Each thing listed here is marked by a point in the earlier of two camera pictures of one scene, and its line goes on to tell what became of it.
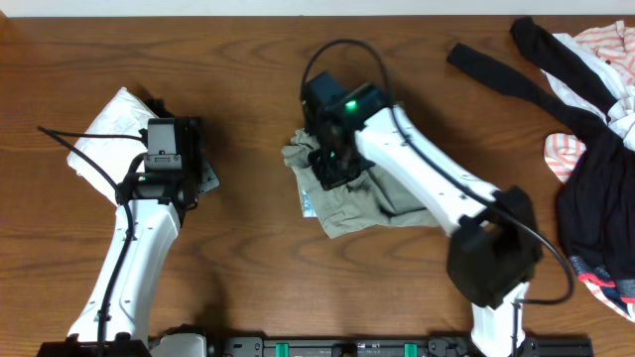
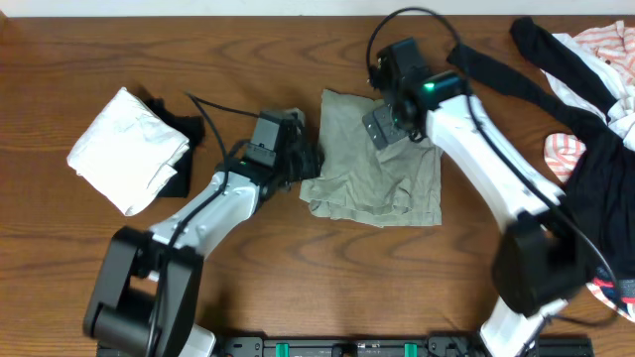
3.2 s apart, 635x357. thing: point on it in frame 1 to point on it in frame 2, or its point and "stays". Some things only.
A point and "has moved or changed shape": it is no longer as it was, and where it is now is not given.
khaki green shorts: (367, 200) has moved or changed shape
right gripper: (327, 178) to (381, 128)
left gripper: (208, 178) to (311, 168)
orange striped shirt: (615, 40) stays
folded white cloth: (126, 114) stays
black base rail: (220, 345) stays
